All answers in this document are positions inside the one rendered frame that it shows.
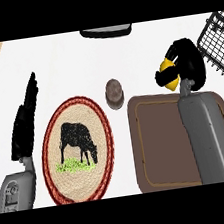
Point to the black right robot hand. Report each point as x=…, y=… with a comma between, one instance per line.
x=191, y=62

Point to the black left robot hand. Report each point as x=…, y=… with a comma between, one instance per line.
x=24, y=129

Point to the yellow lemon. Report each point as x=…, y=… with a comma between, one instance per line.
x=169, y=75

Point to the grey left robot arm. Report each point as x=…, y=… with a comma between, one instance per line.
x=19, y=189

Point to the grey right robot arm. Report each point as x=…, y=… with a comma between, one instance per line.
x=208, y=134

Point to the brown tray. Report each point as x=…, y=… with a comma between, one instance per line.
x=159, y=144

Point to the oval woven cow placemat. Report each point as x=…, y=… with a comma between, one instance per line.
x=77, y=149

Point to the brown cylindrical can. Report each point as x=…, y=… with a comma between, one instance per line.
x=114, y=93

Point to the dark grey appliance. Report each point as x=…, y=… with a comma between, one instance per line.
x=106, y=31

